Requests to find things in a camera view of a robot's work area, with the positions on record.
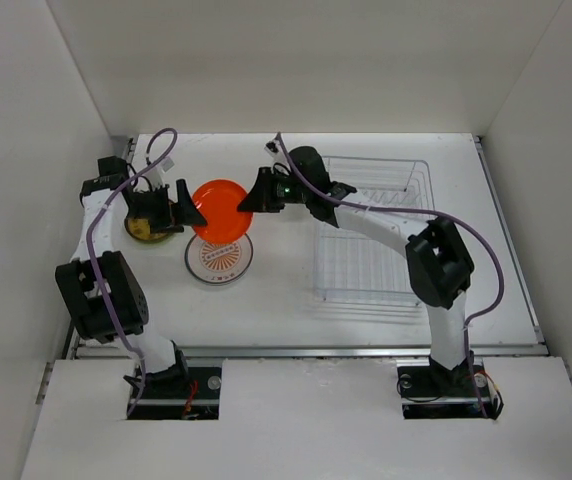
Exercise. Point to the white wire dish rack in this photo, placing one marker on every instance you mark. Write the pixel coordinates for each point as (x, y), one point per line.
(363, 260)

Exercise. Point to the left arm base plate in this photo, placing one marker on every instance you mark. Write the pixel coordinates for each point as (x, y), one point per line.
(190, 396)

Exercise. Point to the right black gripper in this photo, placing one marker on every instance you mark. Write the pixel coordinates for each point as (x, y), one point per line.
(259, 198)

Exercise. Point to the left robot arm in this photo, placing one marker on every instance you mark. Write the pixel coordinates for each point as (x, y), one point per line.
(104, 299)

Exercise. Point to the white plate red pattern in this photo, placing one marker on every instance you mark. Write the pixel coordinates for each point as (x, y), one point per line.
(218, 264)

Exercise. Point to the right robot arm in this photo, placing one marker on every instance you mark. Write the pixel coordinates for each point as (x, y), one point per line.
(438, 263)

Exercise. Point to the lime green plate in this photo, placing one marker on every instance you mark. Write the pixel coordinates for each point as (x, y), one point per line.
(156, 243)

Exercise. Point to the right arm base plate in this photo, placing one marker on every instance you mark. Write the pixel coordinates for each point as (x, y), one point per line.
(430, 392)

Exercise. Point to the olive brown plate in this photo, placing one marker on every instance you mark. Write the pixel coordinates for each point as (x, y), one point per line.
(144, 231)

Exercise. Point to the orange plate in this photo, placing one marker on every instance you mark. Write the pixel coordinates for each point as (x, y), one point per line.
(217, 201)

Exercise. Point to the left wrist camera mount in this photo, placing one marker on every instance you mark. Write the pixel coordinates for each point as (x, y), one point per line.
(155, 177)

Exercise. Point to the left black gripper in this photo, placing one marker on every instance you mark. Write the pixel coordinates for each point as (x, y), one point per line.
(187, 214)

